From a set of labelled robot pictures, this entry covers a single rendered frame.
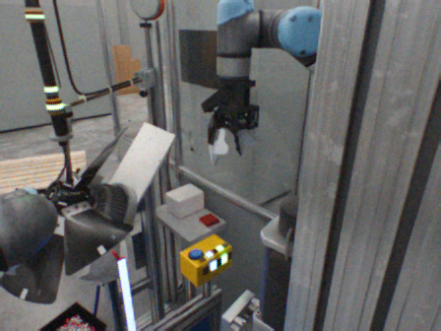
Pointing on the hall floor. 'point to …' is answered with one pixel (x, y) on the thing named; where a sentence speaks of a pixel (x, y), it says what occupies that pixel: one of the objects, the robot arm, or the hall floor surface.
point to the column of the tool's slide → (162, 162)
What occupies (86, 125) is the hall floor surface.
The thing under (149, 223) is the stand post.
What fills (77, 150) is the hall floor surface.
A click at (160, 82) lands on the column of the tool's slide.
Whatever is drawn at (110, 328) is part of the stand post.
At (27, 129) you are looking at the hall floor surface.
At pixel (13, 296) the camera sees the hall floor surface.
